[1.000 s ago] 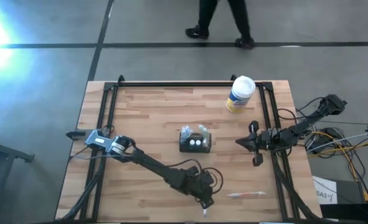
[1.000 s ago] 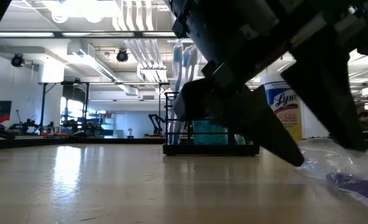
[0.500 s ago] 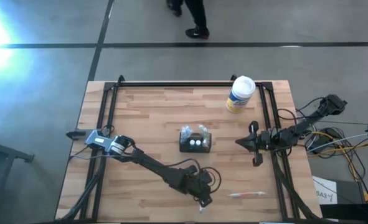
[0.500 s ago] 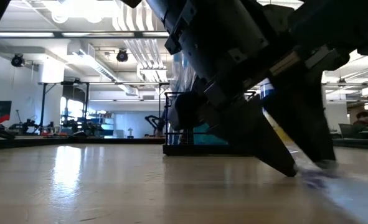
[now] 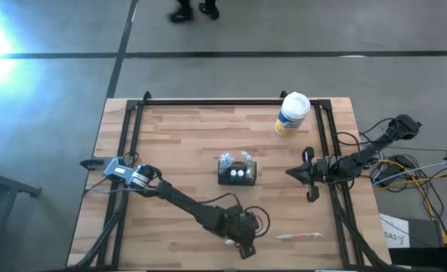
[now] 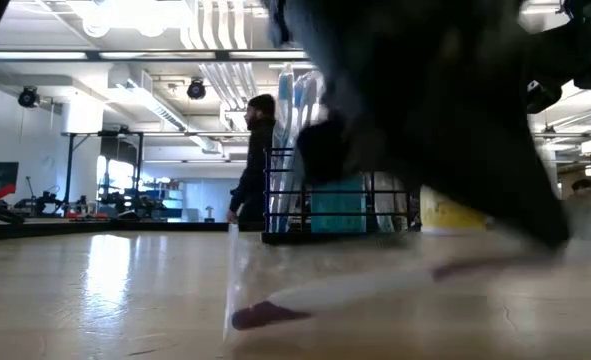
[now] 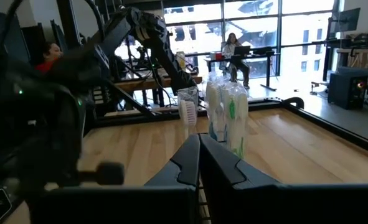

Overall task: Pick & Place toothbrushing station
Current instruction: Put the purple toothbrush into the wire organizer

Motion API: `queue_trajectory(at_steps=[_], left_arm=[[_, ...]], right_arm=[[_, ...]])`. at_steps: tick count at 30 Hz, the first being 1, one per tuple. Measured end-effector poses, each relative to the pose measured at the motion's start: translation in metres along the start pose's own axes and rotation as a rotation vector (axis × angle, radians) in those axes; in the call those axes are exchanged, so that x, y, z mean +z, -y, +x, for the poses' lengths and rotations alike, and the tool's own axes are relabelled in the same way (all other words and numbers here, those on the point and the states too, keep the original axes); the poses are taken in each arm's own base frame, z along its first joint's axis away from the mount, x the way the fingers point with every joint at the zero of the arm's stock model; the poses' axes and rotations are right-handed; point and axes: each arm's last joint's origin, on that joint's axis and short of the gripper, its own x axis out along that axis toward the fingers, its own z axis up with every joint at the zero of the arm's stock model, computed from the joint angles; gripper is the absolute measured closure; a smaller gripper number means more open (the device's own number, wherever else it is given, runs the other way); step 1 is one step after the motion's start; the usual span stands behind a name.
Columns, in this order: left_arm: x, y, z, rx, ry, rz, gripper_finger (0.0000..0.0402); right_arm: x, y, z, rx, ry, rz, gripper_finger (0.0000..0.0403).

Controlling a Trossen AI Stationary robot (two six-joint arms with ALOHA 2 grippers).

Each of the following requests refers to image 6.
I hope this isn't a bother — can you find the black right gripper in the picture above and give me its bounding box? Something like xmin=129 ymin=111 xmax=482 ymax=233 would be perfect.
xmin=284 ymin=0 xmax=566 ymax=249

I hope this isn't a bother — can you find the Lysol wipes canister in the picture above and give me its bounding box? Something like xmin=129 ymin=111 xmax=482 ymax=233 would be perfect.
xmin=418 ymin=184 xmax=489 ymax=234

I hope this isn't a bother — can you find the person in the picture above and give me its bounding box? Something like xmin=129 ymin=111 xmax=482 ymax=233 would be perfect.
xmin=569 ymin=178 xmax=591 ymax=199
xmin=226 ymin=93 xmax=277 ymax=232

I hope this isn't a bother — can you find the black ceiling spotlight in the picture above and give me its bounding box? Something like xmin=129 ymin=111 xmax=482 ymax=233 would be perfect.
xmin=186 ymin=78 xmax=208 ymax=101
xmin=17 ymin=85 xmax=40 ymax=109

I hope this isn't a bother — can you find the black wire caddy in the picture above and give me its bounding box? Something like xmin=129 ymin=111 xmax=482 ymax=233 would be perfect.
xmin=262 ymin=147 xmax=421 ymax=246

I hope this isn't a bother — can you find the white rectangular duct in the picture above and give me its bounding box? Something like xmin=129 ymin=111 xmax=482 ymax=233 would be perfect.
xmin=107 ymin=67 xmax=189 ymax=131

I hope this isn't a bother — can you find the black ceiling light rail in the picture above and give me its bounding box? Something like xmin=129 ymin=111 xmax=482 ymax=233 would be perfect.
xmin=0 ymin=48 xmax=309 ymax=63

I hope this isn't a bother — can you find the black metal stand frame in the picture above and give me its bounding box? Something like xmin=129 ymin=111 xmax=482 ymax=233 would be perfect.
xmin=60 ymin=130 xmax=145 ymax=217

